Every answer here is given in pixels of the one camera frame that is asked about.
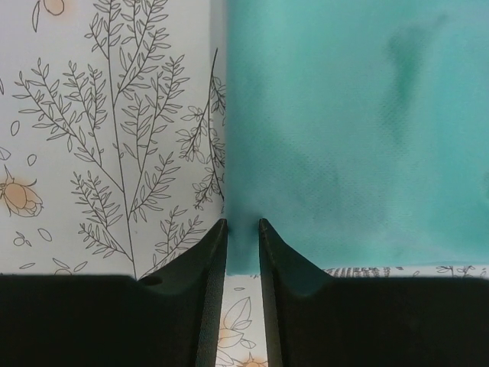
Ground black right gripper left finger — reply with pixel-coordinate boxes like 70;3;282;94
1;219;228;366

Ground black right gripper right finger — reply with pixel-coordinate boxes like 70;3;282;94
259;219;488;366

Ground teal t shirt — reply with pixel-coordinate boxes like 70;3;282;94
225;1;488;274

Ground floral patterned table mat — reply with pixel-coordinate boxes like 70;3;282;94
1;1;488;366

